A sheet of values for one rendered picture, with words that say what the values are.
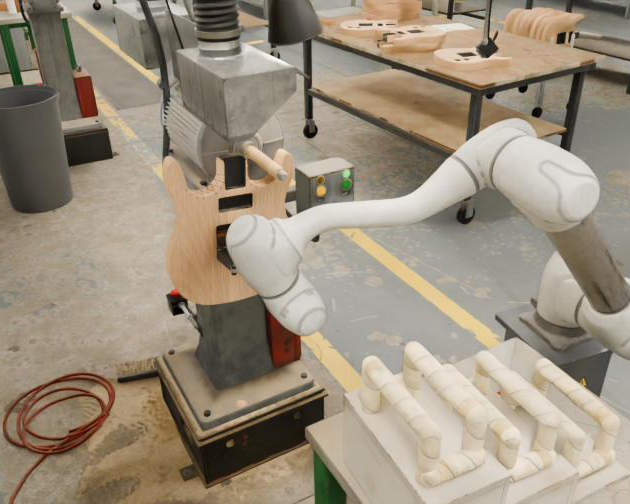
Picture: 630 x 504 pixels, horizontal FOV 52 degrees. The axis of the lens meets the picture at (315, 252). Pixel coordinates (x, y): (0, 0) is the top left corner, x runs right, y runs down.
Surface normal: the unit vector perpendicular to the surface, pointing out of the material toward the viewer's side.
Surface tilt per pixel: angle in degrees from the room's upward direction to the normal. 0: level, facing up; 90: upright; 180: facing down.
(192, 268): 88
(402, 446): 0
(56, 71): 90
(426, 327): 0
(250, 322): 90
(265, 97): 90
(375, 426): 0
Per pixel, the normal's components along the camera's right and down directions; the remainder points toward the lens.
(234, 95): 0.49, 0.44
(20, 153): 0.18, 0.55
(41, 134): 0.75, 0.38
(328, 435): -0.02, -0.86
